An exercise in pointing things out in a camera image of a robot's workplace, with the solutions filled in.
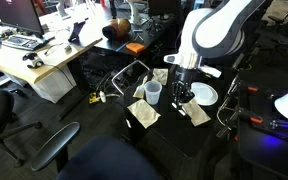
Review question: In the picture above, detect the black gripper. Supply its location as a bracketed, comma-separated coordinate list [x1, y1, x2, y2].
[172, 66, 195, 104]

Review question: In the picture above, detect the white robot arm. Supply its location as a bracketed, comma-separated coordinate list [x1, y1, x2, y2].
[163, 0, 265, 105]

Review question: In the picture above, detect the clear plastic measuring cup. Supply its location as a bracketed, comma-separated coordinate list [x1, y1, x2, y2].
[144, 81, 162, 105]

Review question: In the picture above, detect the brown paper napkin near plate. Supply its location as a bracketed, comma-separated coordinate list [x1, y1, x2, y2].
[182, 99, 210, 126]

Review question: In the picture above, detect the white round plate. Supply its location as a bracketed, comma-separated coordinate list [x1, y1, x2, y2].
[191, 82, 218, 106]

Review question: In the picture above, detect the brown paper napkin under brush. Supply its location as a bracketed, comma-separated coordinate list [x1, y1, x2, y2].
[152, 68, 168, 85]

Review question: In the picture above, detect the brown paper napkin table edge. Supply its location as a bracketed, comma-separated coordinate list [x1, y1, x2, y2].
[128, 99, 160, 128]

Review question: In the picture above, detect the orange sponge block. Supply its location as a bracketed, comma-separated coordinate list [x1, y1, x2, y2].
[126, 42, 145, 53]

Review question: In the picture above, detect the black orange bar clamp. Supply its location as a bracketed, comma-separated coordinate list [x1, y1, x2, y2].
[216, 73, 262, 128]

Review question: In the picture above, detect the black mesh office chair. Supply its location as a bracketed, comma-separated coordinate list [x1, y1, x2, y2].
[56, 136, 160, 180]

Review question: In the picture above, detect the black tablet stand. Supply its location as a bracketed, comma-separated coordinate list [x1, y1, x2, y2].
[68, 19, 86, 42]

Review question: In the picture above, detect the black chair armrest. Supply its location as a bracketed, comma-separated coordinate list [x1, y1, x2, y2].
[31, 122, 81, 172]

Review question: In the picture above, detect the light wooden desk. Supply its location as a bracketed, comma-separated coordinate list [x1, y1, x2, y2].
[0, 6, 104, 85]

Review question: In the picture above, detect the black computer keyboard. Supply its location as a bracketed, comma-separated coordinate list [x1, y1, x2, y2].
[2, 35, 47, 51]

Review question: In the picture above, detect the black computer monitor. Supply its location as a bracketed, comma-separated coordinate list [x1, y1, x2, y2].
[0, 0, 44, 36]

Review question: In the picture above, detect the black leather swivel chair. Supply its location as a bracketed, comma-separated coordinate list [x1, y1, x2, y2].
[0, 89, 42, 168]

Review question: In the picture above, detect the wooden handled paint brush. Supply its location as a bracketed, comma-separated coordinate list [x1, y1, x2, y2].
[133, 76, 148, 98]

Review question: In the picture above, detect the chrome bent tube handle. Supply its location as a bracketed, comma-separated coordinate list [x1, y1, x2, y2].
[111, 60, 150, 95]

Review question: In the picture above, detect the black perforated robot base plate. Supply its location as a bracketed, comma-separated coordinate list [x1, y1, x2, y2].
[238, 84, 288, 141]

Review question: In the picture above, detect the white power plug cable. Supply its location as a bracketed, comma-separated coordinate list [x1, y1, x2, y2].
[98, 90, 122, 104]

